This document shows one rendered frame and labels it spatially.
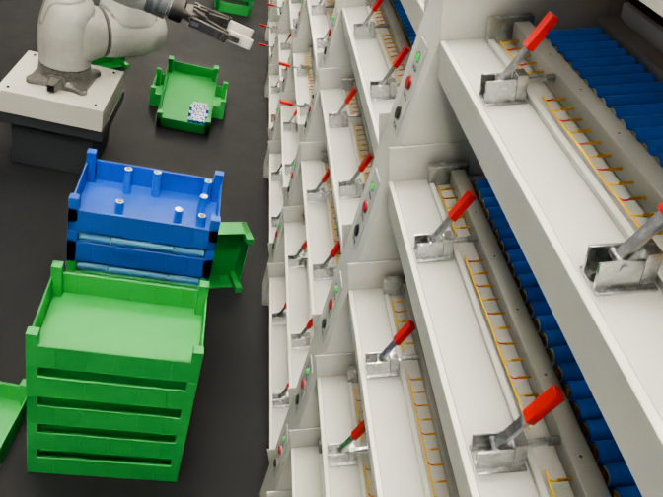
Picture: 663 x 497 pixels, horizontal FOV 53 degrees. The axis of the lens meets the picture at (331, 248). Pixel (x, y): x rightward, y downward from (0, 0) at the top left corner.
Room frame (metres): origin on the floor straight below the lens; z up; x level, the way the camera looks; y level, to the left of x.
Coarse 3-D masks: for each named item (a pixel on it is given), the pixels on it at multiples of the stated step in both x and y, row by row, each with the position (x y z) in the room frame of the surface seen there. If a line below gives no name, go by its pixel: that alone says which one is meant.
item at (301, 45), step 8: (296, 40) 2.12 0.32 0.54; (304, 40) 2.13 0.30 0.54; (296, 48) 2.12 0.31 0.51; (304, 48) 2.13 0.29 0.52; (296, 56) 2.10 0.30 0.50; (304, 56) 2.10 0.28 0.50; (296, 64) 2.03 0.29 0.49; (304, 64) 2.03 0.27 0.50; (296, 72) 1.97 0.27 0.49; (296, 80) 1.91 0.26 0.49; (304, 80) 1.92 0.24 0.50; (296, 88) 1.86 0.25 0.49; (304, 88) 1.86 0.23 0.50; (312, 88) 1.86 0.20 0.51; (296, 96) 1.81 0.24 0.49; (304, 96) 1.81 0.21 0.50; (304, 120) 1.66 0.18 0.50
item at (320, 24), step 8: (312, 0) 2.07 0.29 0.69; (320, 0) 1.96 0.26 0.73; (328, 0) 2.08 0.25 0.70; (312, 8) 1.94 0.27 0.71; (320, 8) 1.95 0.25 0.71; (328, 8) 2.01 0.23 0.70; (312, 16) 1.93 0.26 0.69; (320, 16) 1.94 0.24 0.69; (328, 16) 1.92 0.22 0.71; (312, 24) 1.87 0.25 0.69; (320, 24) 1.87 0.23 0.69; (328, 24) 1.87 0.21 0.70; (312, 32) 1.81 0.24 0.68; (320, 32) 1.81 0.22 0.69; (328, 32) 1.70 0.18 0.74; (312, 40) 1.81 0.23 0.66; (320, 40) 1.69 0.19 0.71; (320, 48) 1.68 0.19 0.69; (320, 56) 1.54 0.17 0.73
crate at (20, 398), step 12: (0, 384) 0.88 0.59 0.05; (12, 384) 0.89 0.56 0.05; (24, 384) 0.88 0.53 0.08; (0, 396) 0.89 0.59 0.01; (12, 396) 0.89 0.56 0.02; (24, 396) 0.88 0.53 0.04; (0, 408) 0.86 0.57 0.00; (12, 408) 0.87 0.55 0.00; (24, 408) 0.86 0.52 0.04; (0, 420) 0.83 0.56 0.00; (12, 420) 0.84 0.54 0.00; (0, 432) 0.81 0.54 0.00; (12, 432) 0.80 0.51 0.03; (0, 444) 0.78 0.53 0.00; (0, 456) 0.74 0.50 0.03
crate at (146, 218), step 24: (96, 168) 1.22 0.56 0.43; (120, 168) 1.24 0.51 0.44; (144, 168) 1.25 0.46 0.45; (96, 192) 1.18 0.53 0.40; (120, 192) 1.21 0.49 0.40; (144, 192) 1.23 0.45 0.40; (168, 192) 1.26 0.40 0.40; (192, 192) 1.29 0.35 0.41; (216, 192) 1.29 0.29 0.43; (72, 216) 1.03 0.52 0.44; (96, 216) 1.05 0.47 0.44; (120, 216) 1.06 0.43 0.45; (144, 216) 1.15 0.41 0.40; (168, 216) 1.18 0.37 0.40; (192, 216) 1.21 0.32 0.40; (216, 216) 1.13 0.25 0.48; (144, 240) 1.07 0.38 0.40; (168, 240) 1.09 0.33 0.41; (192, 240) 1.10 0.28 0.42; (216, 240) 1.12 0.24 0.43
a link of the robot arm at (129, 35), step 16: (112, 0) 1.97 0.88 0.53; (112, 16) 1.95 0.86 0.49; (128, 16) 1.96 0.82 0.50; (144, 16) 2.00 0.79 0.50; (112, 32) 1.92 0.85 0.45; (128, 32) 1.95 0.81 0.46; (144, 32) 1.99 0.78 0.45; (160, 32) 2.04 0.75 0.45; (112, 48) 1.92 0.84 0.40; (128, 48) 1.95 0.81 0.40; (144, 48) 2.00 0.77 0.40
